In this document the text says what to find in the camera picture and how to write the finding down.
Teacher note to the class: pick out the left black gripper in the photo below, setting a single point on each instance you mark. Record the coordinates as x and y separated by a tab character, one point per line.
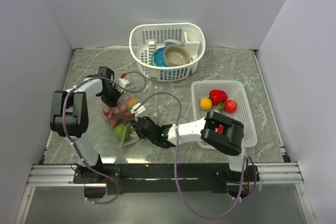
113	103

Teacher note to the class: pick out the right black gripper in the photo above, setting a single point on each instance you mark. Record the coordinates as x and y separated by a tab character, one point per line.
140	136

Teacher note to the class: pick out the clear zip top bag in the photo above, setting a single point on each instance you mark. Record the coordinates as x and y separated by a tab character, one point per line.
133	136

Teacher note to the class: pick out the orange green fake mango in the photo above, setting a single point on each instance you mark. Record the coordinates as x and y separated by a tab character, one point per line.
131	102

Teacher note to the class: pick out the green fake fruit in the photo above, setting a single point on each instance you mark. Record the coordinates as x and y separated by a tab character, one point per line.
122	131

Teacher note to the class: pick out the orange fake fruit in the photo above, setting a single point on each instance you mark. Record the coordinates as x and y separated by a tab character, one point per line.
205	104

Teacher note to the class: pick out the red fake bell pepper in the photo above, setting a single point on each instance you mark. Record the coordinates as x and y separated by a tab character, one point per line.
217	97

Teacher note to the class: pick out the white fake radish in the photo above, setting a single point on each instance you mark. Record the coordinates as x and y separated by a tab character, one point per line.
220	107

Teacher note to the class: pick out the red fake tomato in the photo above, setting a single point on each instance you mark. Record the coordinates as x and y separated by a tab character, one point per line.
230	106

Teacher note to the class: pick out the red fake fruit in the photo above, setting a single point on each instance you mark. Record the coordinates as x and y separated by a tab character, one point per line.
219	129

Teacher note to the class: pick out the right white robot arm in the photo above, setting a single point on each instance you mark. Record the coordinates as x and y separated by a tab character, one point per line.
230	142

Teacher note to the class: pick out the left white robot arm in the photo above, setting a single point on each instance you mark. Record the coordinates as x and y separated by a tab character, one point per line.
69	118

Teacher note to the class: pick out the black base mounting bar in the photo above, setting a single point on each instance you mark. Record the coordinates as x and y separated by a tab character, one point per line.
160	178

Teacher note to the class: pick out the blue dotted plate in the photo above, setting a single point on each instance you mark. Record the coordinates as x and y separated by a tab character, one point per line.
157	58

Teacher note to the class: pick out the white oval dish basket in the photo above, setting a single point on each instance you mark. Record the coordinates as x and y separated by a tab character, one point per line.
144	40

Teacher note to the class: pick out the beige ceramic bowl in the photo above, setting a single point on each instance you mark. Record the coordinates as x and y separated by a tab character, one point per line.
175	55

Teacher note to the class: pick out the white blue floral cup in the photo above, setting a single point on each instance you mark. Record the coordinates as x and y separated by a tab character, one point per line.
169	42

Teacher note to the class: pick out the white rectangular perforated tray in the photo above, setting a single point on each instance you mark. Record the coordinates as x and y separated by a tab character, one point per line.
235	91

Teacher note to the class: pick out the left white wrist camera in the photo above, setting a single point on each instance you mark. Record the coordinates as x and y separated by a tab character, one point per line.
122	82

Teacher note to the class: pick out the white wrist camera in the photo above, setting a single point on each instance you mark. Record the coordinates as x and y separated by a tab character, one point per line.
139	110
122	82

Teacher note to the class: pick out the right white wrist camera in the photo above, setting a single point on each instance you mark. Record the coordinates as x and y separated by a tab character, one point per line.
139	110

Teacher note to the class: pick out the aluminium frame rail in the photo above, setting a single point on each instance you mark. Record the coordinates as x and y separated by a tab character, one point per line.
62	175

